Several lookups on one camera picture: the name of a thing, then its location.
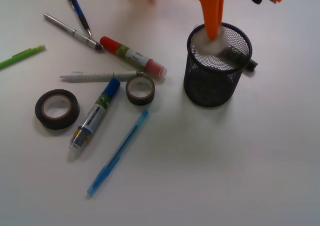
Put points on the white dotted pen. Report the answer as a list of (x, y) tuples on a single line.
[(80, 77)]

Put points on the silver black tip pen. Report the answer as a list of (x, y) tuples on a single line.
[(74, 33)]

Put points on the light blue pen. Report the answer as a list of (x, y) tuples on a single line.
[(108, 167)]

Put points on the small black tape roll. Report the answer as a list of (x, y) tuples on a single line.
[(140, 90)]

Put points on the large black tape roll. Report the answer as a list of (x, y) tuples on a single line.
[(57, 109)]

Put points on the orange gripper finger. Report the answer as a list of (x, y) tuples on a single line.
[(220, 13), (210, 9)]

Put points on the blue cap marker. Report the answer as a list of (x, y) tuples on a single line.
[(87, 129)]

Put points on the dark blue pen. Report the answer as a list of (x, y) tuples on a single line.
[(75, 5)]

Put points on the red cap marker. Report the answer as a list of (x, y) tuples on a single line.
[(142, 62)]

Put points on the green pen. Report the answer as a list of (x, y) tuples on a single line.
[(22, 56)]

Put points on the black marker behind holder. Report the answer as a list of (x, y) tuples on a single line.
[(251, 66)]

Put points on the black mesh pen holder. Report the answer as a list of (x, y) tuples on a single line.
[(210, 81)]

